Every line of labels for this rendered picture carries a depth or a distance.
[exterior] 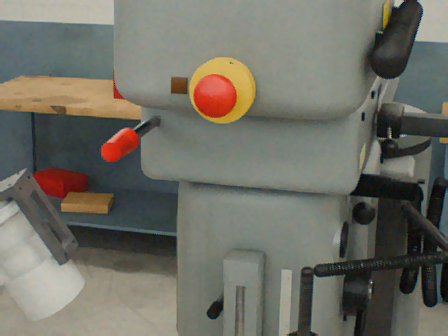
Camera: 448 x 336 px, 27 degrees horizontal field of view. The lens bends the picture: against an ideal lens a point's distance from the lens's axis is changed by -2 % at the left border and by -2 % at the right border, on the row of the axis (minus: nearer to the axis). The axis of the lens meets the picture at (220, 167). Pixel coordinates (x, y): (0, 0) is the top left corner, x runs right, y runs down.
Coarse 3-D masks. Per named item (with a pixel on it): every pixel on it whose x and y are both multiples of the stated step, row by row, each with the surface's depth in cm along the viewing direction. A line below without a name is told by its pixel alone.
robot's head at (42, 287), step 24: (24, 216) 85; (0, 240) 83; (24, 240) 84; (0, 264) 85; (24, 264) 84; (48, 264) 84; (72, 264) 87; (0, 288) 88; (24, 288) 84; (48, 288) 84; (72, 288) 86; (24, 312) 86; (48, 312) 85
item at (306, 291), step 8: (304, 272) 93; (312, 272) 93; (304, 280) 93; (312, 280) 93; (304, 288) 93; (312, 288) 94; (304, 296) 93; (312, 296) 94; (304, 304) 94; (304, 312) 94; (304, 320) 94; (304, 328) 94
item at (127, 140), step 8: (152, 120) 101; (160, 120) 102; (128, 128) 94; (136, 128) 97; (144, 128) 98; (152, 128) 100; (120, 136) 91; (128, 136) 92; (136, 136) 94; (104, 144) 90; (112, 144) 89; (120, 144) 90; (128, 144) 91; (136, 144) 94; (104, 152) 90; (112, 152) 89; (120, 152) 90; (128, 152) 92; (112, 160) 90
